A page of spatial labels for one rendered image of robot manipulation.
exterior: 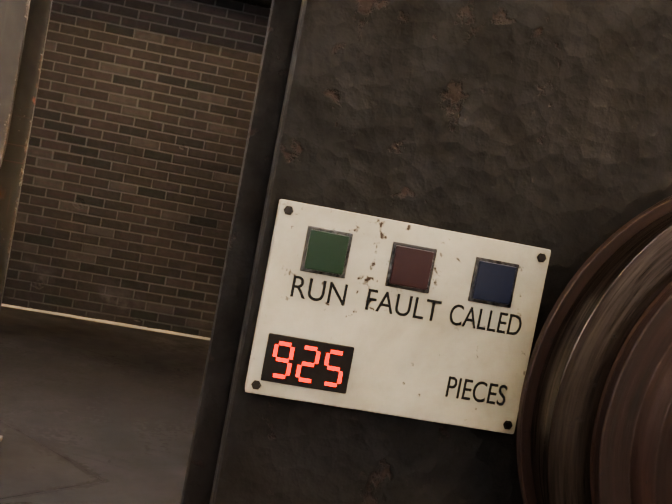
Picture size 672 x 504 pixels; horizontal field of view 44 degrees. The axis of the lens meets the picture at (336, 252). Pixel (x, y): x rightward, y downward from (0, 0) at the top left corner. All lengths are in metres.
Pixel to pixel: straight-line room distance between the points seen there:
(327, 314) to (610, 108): 0.34
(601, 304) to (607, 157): 0.21
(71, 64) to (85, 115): 0.40
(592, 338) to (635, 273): 0.06
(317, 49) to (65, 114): 6.13
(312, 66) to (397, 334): 0.26
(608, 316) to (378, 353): 0.21
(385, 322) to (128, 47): 6.17
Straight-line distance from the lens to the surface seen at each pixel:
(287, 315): 0.76
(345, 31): 0.79
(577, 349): 0.68
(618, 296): 0.69
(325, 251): 0.75
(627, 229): 0.76
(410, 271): 0.76
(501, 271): 0.79
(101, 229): 6.81
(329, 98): 0.78
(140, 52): 6.84
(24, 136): 3.56
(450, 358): 0.79
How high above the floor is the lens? 1.24
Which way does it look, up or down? 3 degrees down
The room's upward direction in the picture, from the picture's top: 11 degrees clockwise
